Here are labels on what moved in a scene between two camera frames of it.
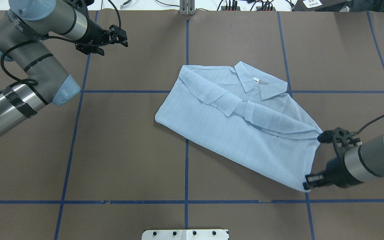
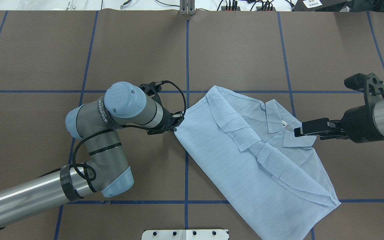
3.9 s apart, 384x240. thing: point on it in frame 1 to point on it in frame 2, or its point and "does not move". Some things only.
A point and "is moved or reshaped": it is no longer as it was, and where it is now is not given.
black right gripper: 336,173 to 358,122
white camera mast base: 185,234 does not move
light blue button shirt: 246,114 is moved or reshaped
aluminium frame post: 187,7 does not move
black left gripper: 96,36 to 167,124
